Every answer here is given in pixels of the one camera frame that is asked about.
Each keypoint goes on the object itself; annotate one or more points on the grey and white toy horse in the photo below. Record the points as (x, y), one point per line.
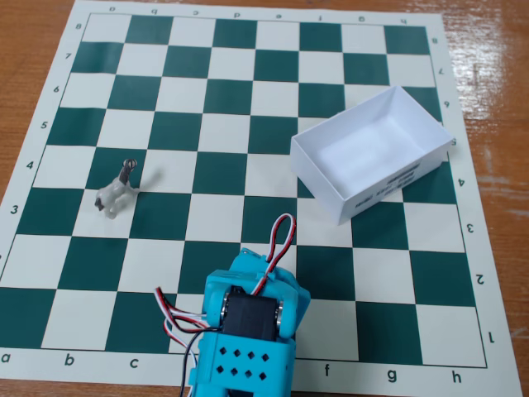
(115, 190)

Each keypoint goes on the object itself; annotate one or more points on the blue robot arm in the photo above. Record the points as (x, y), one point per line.
(244, 364)

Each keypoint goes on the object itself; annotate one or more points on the white open cardboard box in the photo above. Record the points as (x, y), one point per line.
(359, 153)

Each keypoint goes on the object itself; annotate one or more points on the green and white chessboard mat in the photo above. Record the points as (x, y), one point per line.
(330, 269)

